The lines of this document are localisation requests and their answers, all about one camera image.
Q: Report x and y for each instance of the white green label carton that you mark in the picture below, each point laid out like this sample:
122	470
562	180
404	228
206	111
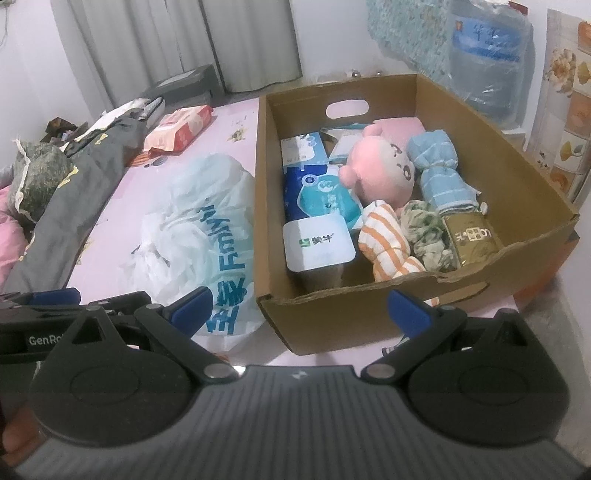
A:
318	244

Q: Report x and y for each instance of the pink wet wipes pack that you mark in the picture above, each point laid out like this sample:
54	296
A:
182	124

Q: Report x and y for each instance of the blue floral padded mat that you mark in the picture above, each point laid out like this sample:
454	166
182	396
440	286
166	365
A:
406	37

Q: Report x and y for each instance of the grey printed quilt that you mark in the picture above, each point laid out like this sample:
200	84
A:
78	198

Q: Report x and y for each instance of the clear plastic bag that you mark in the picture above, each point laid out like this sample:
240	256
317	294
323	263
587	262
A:
332	76

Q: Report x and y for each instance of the grey storage box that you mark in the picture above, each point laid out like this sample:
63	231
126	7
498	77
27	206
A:
184	81

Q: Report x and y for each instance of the orange striped cloth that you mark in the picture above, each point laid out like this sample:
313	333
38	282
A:
388	249

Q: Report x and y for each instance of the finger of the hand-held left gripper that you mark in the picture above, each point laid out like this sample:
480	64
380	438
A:
55	297

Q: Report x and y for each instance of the gold packet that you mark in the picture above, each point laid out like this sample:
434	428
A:
473	242

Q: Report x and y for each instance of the pink towel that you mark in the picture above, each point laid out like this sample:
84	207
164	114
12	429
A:
406	129

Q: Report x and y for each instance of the white plastic bag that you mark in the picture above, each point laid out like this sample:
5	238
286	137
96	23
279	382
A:
198	217

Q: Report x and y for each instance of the grey curtain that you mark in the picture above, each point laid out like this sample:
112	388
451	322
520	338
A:
138	41
254	41

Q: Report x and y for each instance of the light blue striped towel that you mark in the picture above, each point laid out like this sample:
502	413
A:
438	184

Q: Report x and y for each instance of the blue tissue packet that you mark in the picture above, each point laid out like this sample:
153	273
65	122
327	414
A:
314	194

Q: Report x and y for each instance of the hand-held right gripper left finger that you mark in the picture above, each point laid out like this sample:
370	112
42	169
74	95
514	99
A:
191	305

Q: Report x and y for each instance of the brown carton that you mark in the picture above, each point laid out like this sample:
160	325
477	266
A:
57	127

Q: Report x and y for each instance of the light blue white packet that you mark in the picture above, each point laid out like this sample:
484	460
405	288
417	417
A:
302	150

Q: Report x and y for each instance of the pink quilt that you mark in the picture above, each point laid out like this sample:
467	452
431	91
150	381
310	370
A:
9	230

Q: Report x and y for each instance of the large water jug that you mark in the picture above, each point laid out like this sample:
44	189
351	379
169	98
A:
489	60

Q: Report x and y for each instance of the green floral cloth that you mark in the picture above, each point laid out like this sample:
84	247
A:
425	230

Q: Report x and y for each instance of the green patterned pillow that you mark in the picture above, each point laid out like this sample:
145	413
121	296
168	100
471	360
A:
39	175

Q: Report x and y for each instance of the pink printed bed sheet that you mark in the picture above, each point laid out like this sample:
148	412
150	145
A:
221	120

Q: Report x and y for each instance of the striped grey cloth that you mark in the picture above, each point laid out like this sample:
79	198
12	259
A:
154	107

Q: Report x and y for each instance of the cardboard box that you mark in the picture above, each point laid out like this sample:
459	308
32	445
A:
295	323

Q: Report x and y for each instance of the pink plush toy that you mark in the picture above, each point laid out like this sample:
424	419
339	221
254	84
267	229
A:
374	161

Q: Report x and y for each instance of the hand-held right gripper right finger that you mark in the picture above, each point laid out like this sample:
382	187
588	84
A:
408	314

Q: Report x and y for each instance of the white pillow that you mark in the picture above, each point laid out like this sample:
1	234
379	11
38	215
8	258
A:
120	111

